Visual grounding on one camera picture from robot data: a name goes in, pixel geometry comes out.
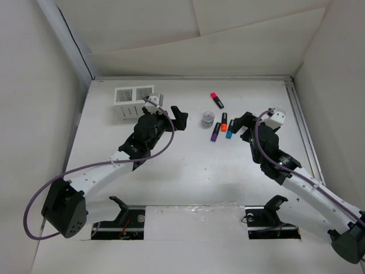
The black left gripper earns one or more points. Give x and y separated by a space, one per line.
180 117

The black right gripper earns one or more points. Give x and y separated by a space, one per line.
245 120

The blue highlighter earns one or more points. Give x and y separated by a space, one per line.
229 129

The orange highlighter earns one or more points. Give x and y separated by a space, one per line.
224 122

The purple highlighter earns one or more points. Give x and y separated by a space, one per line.
215 132

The clear jar of pins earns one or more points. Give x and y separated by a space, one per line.
207 119

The pink highlighter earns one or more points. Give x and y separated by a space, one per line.
217 100

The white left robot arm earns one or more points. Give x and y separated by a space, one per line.
69 204

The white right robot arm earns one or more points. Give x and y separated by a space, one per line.
317 209

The white slatted organizer box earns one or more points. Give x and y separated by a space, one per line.
129 101

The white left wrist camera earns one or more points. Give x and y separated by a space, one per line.
154 102

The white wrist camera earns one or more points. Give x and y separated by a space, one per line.
154 102
275 118

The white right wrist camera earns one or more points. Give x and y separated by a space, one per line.
275 118

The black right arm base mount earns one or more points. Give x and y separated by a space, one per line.
263 222

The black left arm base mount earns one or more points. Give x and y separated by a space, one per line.
118 221

